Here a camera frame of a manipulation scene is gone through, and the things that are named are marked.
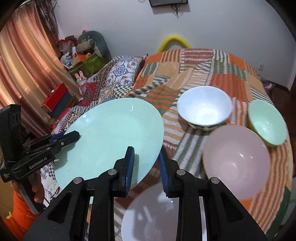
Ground mint green plate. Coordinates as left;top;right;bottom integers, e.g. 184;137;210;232
54;98;164;189

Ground large white plate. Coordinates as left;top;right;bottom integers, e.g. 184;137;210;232
121;183;179;240

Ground mint green bowl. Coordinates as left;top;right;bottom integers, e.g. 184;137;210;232
248;99;288;147

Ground person's left hand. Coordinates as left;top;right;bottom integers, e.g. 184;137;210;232
11;171;45;203

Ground red and blue box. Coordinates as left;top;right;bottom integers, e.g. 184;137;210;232
41;83;73;118

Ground pink rabbit toy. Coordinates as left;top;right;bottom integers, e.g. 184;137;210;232
75;71;87;96

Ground pink bowl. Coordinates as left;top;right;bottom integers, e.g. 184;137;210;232
202;125;271;200

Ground ornate patterned quilt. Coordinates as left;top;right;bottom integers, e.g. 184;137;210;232
39;55;149;204

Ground green cardboard box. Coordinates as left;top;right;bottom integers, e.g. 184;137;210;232
80;53;109;77

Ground white bowl black dots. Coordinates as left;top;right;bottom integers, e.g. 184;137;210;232
177;86;233;131

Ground orange curtain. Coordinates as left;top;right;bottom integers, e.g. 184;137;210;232
1;1;79;136

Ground grey plush shark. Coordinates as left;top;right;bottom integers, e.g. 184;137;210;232
76;31;111;61

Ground dark backpack on floor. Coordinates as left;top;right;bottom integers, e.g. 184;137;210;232
261;79;275;92

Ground yellow plush ring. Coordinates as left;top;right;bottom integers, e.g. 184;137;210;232
157;34;193;53

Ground wall mounted black monitor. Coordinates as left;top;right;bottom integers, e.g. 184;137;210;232
149;0;188;8

